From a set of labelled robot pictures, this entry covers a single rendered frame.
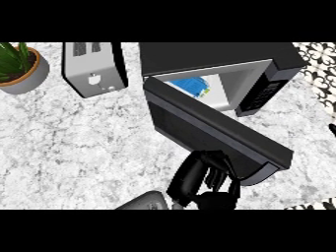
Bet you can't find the silver toaster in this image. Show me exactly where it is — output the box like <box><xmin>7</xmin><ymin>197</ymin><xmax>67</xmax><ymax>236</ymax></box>
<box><xmin>62</xmin><ymin>41</ymin><xmax>130</xmax><ymax>99</ymax></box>

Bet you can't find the black microwave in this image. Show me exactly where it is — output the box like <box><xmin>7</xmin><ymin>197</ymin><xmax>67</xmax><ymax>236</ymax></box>
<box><xmin>137</xmin><ymin>41</ymin><xmax>309</xmax><ymax>118</ymax></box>

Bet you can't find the black microwave door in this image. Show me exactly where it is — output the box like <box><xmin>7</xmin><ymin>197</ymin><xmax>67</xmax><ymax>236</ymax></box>
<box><xmin>143</xmin><ymin>76</ymin><xmax>295</xmax><ymax>187</ymax></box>

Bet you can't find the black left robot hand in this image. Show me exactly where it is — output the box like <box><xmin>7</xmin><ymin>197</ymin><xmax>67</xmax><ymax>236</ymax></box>
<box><xmin>167</xmin><ymin>150</ymin><xmax>244</xmax><ymax>211</ymax></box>

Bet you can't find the green plant in grey pot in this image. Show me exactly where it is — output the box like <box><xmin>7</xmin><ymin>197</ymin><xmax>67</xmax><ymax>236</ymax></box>
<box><xmin>0</xmin><ymin>41</ymin><xmax>51</xmax><ymax>95</ymax></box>

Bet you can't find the blue and white milk carton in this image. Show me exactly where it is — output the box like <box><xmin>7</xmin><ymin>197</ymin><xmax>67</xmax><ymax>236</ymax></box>
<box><xmin>168</xmin><ymin>77</ymin><xmax>211</xmax><ymax>99</ymax></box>

